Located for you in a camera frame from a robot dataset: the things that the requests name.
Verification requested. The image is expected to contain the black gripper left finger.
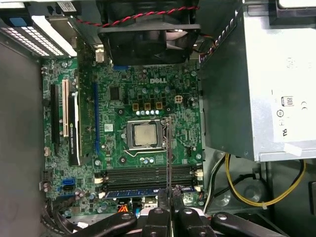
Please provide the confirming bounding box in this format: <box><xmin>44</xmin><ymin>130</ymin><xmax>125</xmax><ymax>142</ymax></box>
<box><xmin>71</xmin><ymin>189</ymin><xmax>171</xmax><ymax>237</ymax></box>

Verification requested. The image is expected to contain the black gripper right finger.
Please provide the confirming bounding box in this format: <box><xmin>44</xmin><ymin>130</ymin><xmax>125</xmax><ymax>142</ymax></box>
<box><xmin>172</xmin><ymin>185</ymin><xmax>289</xmax><ymax>237</ymax></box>

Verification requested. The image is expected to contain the blue RAM stick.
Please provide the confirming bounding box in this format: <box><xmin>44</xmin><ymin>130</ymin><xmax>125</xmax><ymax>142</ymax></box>
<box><xmin>165</xmin><ymin>116</ymin><xmax>173</xmax><ymax>210</ymax></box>
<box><xmin>103</xmin><ymin>187</ymin><xmax>197</xmax><ymax>199</ymax></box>

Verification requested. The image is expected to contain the black RAM slot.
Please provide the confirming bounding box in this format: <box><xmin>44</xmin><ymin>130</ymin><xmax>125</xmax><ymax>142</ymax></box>
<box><xmin>94</xmin><ymin>170</ymin><xmax>204</xmax><ymax>179</ymax></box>
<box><xmin>103</xmin><ymin>177</ymin><xmax>196</xmax><ymax>186</ymax></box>
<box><xmin>105</xmin><ymin>164</ymin><xmax>196</xmax><ymax>172</ymax></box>

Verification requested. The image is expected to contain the metal locking lever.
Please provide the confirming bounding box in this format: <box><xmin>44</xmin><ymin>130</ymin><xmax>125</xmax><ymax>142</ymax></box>
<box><xmin>122</xmin><ymin>148</ymin><xmax>168</xmax><ymax>158</ymax></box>

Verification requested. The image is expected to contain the black CPU socket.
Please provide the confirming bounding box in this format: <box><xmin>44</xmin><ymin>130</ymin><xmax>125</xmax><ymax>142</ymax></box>
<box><xmin>122</xmin><ymin>118</ymin><xmax>169</xmax><ymax>158</ymax></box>

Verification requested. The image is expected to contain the silver CPU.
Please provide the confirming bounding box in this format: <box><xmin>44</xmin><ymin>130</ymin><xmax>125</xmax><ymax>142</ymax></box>
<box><xmin>134</xmin><ymin>124</ymin><xmax>158</xmax><ymax>146</ymax></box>

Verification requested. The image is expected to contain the metal socket cover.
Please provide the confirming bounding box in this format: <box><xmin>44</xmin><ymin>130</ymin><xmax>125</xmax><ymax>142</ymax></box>
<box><xmin>126</xmin><ymin>119</ymin><xmax>164</xmax><ymax>151</ymax></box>

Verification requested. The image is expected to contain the black graphics card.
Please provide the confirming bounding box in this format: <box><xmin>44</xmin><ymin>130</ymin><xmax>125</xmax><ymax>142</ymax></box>
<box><xmin>67</xmin><ymin>37</ymin><xmax>97</xmax><ymax>166</ymax></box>

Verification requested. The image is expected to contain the green motherboard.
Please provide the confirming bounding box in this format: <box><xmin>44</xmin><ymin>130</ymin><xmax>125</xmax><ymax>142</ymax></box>
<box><xmin>40</xmin><ymin>58</ymin><xmax>205</xmax><ymax>218</ymax></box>

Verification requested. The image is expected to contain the black expansion slot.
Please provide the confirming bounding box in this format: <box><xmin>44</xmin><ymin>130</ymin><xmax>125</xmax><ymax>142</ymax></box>
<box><xmin>50</xmin><ymin>83</ymin><xmax>60</xmax><ymax>157</ymax></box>

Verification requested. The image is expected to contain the white expansion slot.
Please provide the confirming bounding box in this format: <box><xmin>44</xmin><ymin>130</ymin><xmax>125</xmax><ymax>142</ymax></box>
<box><xmin>61</xmin><ymin>79</ymin><xmax>70</xmax><ymax>138</ymax></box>

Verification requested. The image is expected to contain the grey power supply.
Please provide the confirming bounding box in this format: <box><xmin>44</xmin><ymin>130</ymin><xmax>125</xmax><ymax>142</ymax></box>
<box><xmin>198</xmin><ymin>7</ymin><xmax>316</xmax><ymax>162</ymax></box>

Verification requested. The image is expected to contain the black PC case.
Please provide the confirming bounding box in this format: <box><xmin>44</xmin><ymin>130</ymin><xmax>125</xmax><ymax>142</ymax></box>
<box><xmin>0</xmin><ymin>0</ymin><xmax>316</xmax><ymax>237</ymax></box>

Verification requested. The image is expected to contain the black case fan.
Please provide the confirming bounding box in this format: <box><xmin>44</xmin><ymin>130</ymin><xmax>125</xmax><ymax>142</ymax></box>
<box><xmin>97</xmin><ymin>0</ymin><xmax>202</xmax><ymax>66</ymax></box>

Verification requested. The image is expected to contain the plain silver slot cover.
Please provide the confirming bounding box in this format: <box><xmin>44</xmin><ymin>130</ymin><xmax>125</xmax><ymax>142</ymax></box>
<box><xmin>31</xmin><ymin>15</ymin><xmax>79</xmax><ymax>58</ymax></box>

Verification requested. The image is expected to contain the perforated silver slot cover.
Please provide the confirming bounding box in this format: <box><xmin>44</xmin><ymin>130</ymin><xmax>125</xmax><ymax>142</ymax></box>
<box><xmin>18</xmin><ymin>26</ymin><xmax>65</xmax><ymax>57</ymax></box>
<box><xmin>0</xmin><ymin>26</ymin><xmax>50</xmax><ymax>58</ymax></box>

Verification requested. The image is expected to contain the blue plastic latch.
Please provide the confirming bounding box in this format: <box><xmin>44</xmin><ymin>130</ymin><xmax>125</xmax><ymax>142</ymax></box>
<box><xmin>7</xmin><ymin>16</ymin><xmax>28</xmax><ymax>27</ymax></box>

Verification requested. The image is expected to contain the white grey wire bundle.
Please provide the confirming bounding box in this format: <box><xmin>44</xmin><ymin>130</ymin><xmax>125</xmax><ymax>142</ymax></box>
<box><xmin>206</xmin><ymin>152</ymin><xmax>224</xmax><ymax>206</ymax></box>

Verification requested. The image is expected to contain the yellow wire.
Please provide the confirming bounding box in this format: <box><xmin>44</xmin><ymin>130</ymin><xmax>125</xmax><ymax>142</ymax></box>
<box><xmin>224</xmin><ymin>153</ymin><xmax>307</xmax><ymax>208</ymax></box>

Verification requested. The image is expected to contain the black flat cable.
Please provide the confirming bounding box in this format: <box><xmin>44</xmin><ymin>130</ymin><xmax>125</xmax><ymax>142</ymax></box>
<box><xmin>39</xmin><ymin>197</ymin><xmax>75</xmax><ymax>235</ymax></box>
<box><xmin>53</xmin><ymin>199</ymin><xmax>84</xmax><ymax>234</ymax></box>

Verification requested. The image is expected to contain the red black twisted wire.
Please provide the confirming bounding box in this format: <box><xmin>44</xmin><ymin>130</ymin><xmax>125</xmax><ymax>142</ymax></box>
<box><xmin>75</xmin><ymin>5</ymin><xmax>200</xmax><ymax>27</ymax></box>

